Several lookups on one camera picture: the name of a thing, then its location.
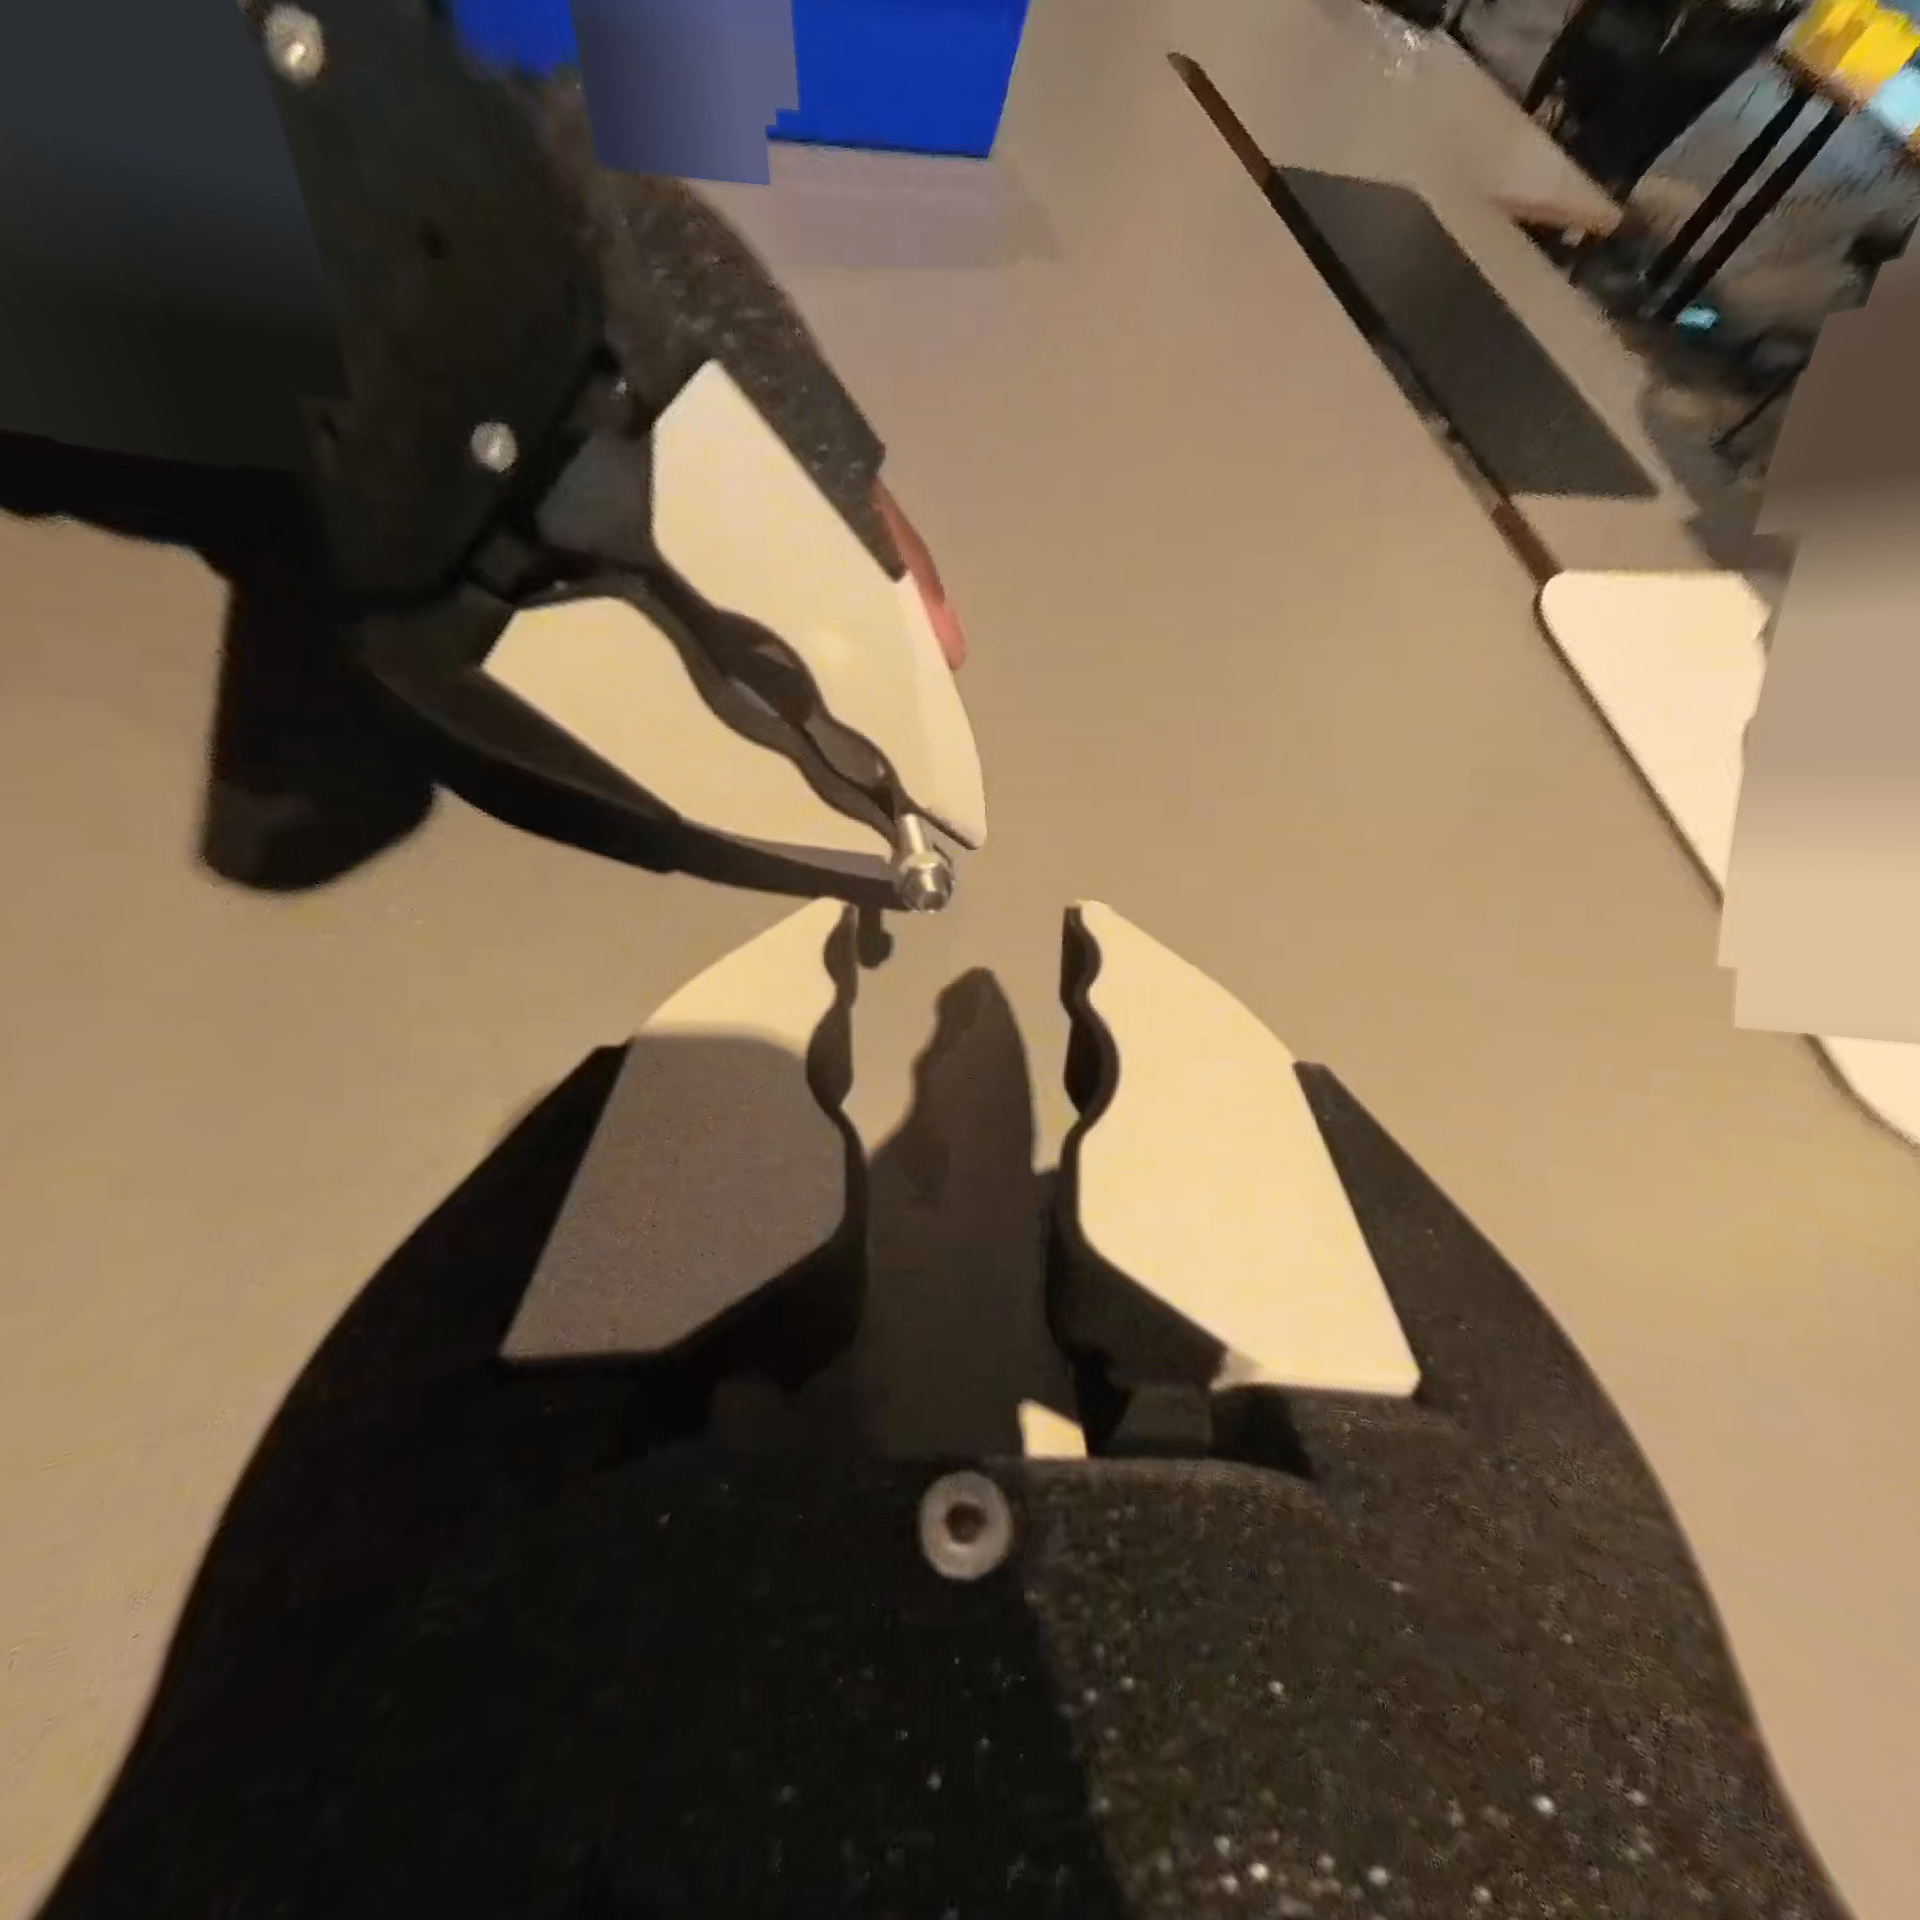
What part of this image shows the person's left hand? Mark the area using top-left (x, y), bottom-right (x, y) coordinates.
top-left (874, 481), bottom-right (971, 672)

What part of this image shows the white base board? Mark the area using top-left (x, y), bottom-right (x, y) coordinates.
top-left (1537, 566), bottom-right (1920, 1149)

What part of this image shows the large blue storage bin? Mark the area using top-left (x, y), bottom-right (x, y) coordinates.
top-left (450, 0), bottom-right (1023, 160)

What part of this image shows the yellow storage bin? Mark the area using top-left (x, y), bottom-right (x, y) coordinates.
top-left (1791, 0), bottom-right (1920, 109)

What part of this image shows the black table mat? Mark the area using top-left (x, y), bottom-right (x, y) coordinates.
top-left (1275, 165), bottom-right (1662, 500)

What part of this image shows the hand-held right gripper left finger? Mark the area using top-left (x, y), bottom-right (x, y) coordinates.
top-left (499, 895), bottom-right (894, 1364)

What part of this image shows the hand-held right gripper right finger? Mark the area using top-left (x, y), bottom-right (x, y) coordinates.
top-left (1058, 903), bottom-right (1421, 1404)

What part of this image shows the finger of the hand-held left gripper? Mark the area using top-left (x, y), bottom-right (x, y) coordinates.
top-left (537, 358), bottom-right (990, 853)
top-left (479, 575), bottom-right (905, 858)

